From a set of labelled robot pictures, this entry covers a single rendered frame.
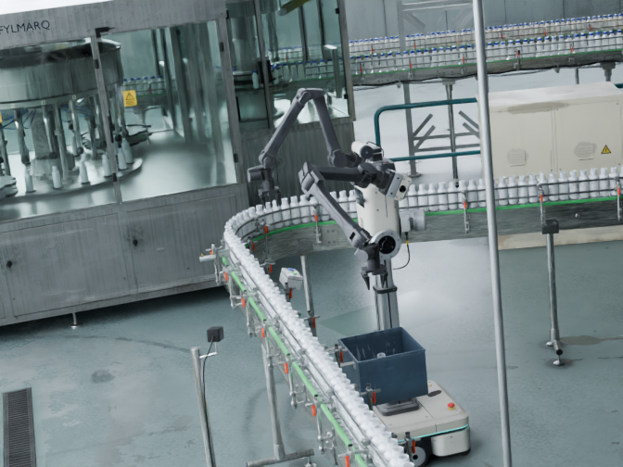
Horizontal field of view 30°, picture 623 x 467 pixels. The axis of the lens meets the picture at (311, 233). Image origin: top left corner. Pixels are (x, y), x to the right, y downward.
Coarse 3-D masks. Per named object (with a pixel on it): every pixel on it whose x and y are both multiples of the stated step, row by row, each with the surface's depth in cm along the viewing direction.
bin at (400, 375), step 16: (352, 336) 533; (368, 336) 535; (384, 336) 537; (400, 336) 539; (352, 352) 535; (368, 352) 537; (384, 352) 539; (400, 352) 541; (416, 352) 509; (352, 368) 514; (368, 368) 505; (384, 368) 507; (400, 368) 509; (416, 368) 511; (352, 384) 519; (384, 384) 509; (400, 384) 511; (416, 384) 513; (384, 400) 511
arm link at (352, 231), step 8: (312, 176) 524; (320, 176) 524; (312, 184) 523; (320, 184) 523; (304, 192) 528; (312, 192) 523; (320, 192) 521; (328, 192) 523; (320, 200) 521; (328, 200) 518; (336, 200) 521; (328, 208) 518; (336, 208) 515; (336, 216) 515; (344, 216) 514; (344, 224) 512; (352, 224) 511; (344, 232) 512; (352, 232) 509; (360, 232) 508; (352, 240) 510; (360, 240) 507
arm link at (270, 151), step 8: (296, 96) 590; (304, 96) 582; (296, 104) 585; (304, 104) 583; (288, 112) 586; (296, 112) 586; (288, 120) 586; (280, 128) 586; (288, 128) 587; (280, 136) 587; (272, 144) 586; (280, 144) 588; (264, 152) 587; (272, 152) 587; (272, 160) 587
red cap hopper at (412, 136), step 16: (400, 0) 1158; (448, 0) 1215; (464, 0) 1214; (400, 16) 1163; (400, 32) 1167; (400, 48) 1172; (432, 128) 1193; (416, 144) 1199; (464, 144) 1199; (416, 160) 1268
